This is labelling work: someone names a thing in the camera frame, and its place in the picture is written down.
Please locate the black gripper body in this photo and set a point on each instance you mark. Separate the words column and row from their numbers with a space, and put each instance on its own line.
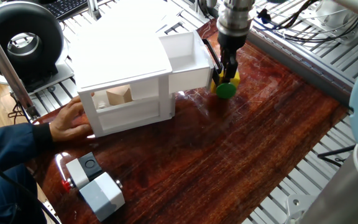
column 232, row 43

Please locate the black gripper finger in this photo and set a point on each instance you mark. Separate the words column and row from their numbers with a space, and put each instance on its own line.
column 233, row 67
column 225, row 67

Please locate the yellow grey box green button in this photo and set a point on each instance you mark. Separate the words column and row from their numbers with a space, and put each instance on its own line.
column 227, row 91

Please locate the white plastic drawer cabinet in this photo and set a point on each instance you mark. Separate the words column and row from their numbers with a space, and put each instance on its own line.
column 120, row 62

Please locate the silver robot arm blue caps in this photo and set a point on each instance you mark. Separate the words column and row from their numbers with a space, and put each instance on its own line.
column 235, row 15

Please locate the forearm in blue sleeve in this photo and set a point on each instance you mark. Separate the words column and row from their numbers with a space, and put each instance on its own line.
column 11, row 143

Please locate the white plain drawer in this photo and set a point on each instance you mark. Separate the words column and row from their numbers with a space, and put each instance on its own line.
column 129, row 113

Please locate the person's bare hand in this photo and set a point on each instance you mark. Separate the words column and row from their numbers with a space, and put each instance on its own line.
column 64, row 124

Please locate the glossy brown wooden board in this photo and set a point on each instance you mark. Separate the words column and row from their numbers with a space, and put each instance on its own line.
column 244, row 140

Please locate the silver plate with white cylinder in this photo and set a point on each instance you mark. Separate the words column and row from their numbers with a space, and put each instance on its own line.
column 309, row 14

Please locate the white paper sheet pile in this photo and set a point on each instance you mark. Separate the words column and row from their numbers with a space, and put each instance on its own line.
column 129, row 15

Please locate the brown cardboard piece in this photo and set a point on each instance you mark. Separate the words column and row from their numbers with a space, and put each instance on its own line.
column 120, row 95

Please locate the black keyboard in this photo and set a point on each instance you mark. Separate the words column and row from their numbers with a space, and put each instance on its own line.
column 64, row 7

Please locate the grey white box metal button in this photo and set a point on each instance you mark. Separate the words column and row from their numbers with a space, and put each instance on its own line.
column 104, row 196

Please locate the white black box red button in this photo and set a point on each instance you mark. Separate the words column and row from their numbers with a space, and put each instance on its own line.
column 76, row 172

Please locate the grey aluminium frame rail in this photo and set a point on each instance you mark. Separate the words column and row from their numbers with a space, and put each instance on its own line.
column 291, row 63

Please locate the short aluminium post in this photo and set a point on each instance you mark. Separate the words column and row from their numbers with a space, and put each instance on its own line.
column 93, row 9

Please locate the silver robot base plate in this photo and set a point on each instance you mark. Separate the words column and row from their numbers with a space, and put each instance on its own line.
column 295, row 211

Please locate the long aluminium frame post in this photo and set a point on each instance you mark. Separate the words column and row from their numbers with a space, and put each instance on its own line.
column 5, row 68

